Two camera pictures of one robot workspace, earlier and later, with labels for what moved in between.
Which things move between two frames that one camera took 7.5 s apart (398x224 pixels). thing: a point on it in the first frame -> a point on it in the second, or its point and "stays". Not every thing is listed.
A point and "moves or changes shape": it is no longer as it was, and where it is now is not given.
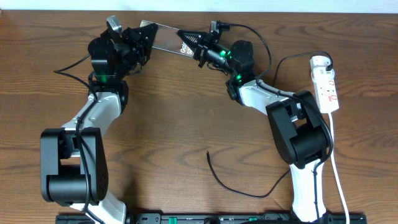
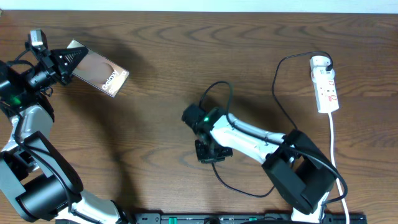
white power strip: [325, 89] stays
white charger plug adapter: [319, 62] stays
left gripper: [137, 42] -> [53, 65]
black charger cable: [273, 83] stays
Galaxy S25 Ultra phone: [166, 38] moves or changes shape
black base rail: [216, 218] stays
